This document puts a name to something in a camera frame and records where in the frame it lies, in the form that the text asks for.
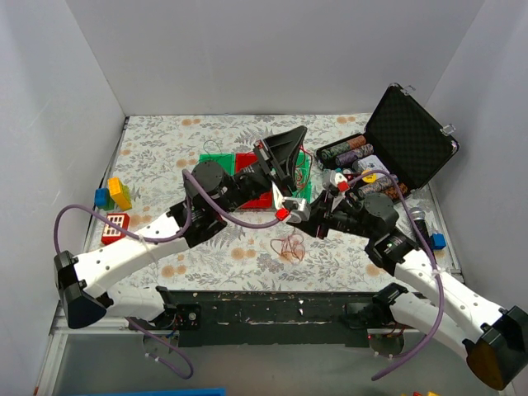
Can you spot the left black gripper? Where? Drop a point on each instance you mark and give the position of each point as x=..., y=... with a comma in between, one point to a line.
x=267, y=165

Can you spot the green plastic bin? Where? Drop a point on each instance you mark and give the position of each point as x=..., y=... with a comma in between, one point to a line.
x=225, y=160
x=303, y=170

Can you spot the yellow dealer button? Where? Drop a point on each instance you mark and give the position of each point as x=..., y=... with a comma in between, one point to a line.
x=369, y=178

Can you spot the blue plastic bin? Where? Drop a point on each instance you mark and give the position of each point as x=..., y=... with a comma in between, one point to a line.
x=170, y=392

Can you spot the black poker chip case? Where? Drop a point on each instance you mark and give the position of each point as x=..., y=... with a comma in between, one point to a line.
x=405, y=138

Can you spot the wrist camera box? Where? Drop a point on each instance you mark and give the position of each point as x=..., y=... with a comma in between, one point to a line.
x=336, y=185
x=289, y=209

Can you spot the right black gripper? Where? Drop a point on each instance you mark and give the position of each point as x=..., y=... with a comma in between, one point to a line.
x=320, y=215

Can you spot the right green plastic bin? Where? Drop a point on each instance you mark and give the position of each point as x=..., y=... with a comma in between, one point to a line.
x=303, y=170

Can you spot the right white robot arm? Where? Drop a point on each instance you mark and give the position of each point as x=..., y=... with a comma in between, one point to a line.
x=491, y=339

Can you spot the red plastic bin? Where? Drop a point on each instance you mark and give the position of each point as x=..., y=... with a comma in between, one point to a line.
x=264, y=202

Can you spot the black table front frame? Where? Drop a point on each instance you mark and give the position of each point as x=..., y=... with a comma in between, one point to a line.
x=229, y=318

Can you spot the red window toy brick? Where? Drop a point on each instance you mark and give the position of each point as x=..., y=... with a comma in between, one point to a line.
x=110, y=234

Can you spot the yellow red toy pieces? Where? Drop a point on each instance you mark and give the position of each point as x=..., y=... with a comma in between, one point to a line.
x=418, y=393

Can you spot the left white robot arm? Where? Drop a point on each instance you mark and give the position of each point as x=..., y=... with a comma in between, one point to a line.
x=87, y=282

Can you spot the small blue toy brick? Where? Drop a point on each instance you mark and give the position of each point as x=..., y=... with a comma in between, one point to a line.
x=438, y=241

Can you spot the black microphone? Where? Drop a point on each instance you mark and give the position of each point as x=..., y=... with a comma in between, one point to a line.
x=418, y=217

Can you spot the left green plastic bin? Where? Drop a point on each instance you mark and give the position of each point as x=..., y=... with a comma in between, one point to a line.
x=225, y=160

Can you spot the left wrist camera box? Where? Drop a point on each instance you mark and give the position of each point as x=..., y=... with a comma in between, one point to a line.
x=289, y=209

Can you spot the white card deck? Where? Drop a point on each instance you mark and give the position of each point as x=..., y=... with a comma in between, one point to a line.
x=370, y=163

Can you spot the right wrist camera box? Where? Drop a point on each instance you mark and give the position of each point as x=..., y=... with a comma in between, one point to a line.
x=336, y=185

